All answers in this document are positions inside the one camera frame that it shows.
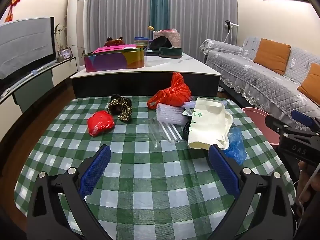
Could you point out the leopard print scrunchie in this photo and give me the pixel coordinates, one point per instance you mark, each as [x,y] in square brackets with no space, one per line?
[122,110]

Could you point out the white top coffee table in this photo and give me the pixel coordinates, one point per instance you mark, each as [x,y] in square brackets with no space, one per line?
[175,65]

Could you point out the pink basin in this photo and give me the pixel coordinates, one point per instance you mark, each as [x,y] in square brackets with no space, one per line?
[257,122]

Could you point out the orange-red plastic bag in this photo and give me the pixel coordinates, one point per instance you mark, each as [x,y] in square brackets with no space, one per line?
[177,92]

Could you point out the potted plant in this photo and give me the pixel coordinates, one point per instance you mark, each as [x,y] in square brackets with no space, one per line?
[60,55]

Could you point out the grey curtain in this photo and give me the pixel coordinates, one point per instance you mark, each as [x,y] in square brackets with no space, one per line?
[200,12]
[117,10]

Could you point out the photo frame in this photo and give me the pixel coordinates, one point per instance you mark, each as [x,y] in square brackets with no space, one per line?
[65,53]

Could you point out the brown teapot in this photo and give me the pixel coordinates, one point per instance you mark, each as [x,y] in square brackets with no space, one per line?
[113,42]

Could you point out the pink paper sheet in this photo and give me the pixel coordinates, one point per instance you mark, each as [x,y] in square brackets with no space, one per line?
[112,48]

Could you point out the dark green round tin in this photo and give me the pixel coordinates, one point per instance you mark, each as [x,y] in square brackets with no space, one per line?
[171,52]

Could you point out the stack of coloured bowls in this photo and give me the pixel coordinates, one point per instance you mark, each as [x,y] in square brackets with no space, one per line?
[141,41]

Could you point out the white rod with blue grip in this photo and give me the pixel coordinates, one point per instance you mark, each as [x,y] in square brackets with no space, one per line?
[35,72]

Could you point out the grey quilted sofa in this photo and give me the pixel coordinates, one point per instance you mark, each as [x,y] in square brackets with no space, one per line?
[250,72]

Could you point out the white floor lamp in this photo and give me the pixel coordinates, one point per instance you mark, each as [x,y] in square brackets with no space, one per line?
[228,26]

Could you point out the small black object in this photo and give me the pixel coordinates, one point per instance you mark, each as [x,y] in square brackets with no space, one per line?
[186,132]

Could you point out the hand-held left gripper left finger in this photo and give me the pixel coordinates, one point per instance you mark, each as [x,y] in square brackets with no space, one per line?
[96,172]

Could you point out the white straw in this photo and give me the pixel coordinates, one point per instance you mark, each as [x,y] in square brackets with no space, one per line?
[172,132]
[177,132]
[167,133]

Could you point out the cream paper bag green print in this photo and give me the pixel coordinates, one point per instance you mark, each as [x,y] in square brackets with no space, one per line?
[207,125]

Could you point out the clear plastic wrapper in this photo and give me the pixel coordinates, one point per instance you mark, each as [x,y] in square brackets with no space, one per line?
[153,135]

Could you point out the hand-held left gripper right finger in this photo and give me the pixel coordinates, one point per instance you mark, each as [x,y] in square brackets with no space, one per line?
[223,172]

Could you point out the person's right hand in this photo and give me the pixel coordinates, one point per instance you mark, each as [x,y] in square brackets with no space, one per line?
[306,180]

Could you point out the colourful tin box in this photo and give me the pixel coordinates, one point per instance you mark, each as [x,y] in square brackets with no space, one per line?
[112,60]

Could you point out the standing air conditioner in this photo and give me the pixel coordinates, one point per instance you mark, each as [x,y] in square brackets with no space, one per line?
[77,17]

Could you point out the teal curtain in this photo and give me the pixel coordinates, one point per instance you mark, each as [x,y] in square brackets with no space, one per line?
[160,5]

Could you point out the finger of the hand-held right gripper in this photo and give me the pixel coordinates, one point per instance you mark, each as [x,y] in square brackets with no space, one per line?
[301,117]
[276,125]

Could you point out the orange cushion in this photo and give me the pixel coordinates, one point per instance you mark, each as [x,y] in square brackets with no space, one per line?
[311,85]
[272,56]

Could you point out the blue plastic bag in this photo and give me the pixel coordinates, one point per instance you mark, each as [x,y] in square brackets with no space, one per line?
[236,145]

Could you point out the black hat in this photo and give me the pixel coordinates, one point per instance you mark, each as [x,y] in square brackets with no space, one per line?
[160,43]

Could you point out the green checked tablecloth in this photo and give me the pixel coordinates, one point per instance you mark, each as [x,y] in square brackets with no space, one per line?
[150,167]

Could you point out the covered television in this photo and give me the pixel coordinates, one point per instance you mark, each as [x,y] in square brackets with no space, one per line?
[25,45]

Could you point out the pink fabric basket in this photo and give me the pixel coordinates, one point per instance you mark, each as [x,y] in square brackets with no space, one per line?
[175,38]

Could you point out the red plastic bag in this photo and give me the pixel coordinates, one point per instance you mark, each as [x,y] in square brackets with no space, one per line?
[100,123]

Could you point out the television cabinet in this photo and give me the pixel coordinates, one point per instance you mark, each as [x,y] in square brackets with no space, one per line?
[32,87]

